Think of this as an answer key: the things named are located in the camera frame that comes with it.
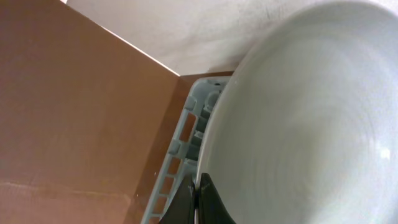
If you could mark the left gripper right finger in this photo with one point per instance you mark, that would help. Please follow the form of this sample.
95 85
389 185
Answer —
211 209

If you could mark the grey round plate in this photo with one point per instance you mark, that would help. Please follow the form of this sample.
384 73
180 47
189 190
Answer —
305 130

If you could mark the grey dishwasher rack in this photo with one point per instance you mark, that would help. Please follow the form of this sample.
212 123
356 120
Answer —
181 153

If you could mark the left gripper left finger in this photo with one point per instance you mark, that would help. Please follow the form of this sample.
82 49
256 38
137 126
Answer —
182 208

